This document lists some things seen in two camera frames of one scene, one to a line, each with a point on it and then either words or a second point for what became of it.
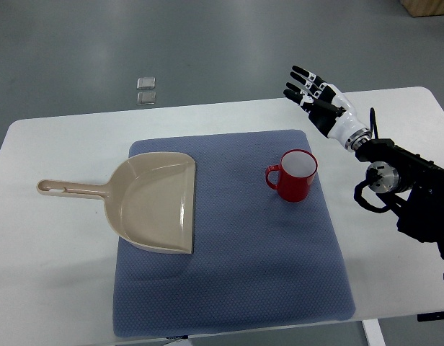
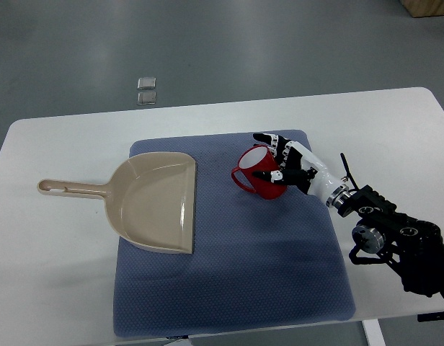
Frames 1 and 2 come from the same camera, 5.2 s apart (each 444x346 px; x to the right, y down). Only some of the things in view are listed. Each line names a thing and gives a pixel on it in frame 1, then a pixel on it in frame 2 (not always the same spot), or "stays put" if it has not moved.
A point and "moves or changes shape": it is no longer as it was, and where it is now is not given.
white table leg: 373,332 stays put
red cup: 292,177 moves or changes shape
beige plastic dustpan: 149,201 stays put
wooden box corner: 422,8 stays put
